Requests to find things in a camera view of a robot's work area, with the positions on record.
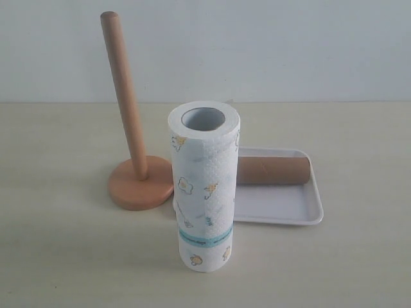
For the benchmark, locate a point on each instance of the printed paper towel roll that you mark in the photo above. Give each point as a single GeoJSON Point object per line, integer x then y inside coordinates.
{"type": "Point", "coordinates": [204, 140]}

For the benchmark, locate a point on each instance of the brown cardboard tube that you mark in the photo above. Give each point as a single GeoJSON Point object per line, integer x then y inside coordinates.
{"type": "Point", "coordinates": [273, 170]}

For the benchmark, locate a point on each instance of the wooden paper towel holder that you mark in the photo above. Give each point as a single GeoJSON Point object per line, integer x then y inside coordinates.
{"type": "Point", "coordinates": [142, 182]}

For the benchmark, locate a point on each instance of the white plastic tray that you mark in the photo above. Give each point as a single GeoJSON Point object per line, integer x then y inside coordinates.
{"type": "Point", "coordinates": [279, 204]}

